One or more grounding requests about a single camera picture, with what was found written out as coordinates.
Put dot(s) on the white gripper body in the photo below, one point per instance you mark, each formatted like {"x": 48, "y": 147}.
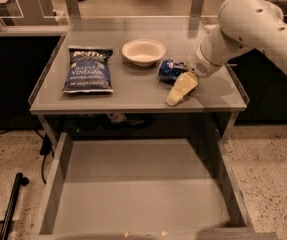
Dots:
{"x": 199, "y": 65}

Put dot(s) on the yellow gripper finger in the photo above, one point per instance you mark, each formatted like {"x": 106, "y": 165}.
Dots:
{"x": 185, "y": 83}

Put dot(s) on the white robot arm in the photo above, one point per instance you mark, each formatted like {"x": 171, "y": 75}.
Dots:
{"x": 243, "y": 25}

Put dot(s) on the open grey top drawer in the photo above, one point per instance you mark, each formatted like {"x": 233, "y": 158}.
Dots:
{"x": 143, "y": 189}

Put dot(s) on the white paper bowl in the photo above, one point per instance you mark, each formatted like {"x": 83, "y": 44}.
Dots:
{"x": 143, "y": 52}

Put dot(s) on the grey cabinet with top surface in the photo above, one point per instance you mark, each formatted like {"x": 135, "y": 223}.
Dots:
{"x": 135, "y": 89}

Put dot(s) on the blue vinegar chips bag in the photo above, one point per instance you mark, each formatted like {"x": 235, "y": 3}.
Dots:
{"x": 89, "y": 71}

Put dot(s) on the grey desk background left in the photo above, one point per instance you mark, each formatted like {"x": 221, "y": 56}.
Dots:
{"x": 27, "y": 12}

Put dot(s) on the black pole on floor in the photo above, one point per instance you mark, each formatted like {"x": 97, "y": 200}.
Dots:
{"x": 19, "y": 181}

